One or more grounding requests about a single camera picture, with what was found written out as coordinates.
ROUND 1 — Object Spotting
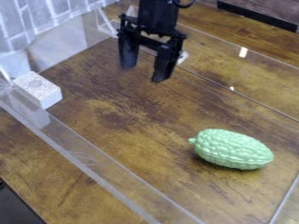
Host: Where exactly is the green bumpy bitter gourd toy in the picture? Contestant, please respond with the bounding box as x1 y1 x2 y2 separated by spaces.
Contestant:
189 129 276 170

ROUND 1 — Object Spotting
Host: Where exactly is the clear acrylic tray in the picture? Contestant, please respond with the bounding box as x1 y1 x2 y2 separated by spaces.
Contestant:
0 2 299 224

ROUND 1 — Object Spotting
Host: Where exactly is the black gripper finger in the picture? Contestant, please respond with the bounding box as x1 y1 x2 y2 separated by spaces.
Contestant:
153 44 181 82
118 31 139 70

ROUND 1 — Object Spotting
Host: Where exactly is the white speckled rectangular block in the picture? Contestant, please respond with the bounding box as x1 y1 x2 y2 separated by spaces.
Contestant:
14 71 63 109

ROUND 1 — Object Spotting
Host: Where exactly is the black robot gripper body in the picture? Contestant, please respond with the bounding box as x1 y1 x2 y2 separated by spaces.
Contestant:
118 0 186 52

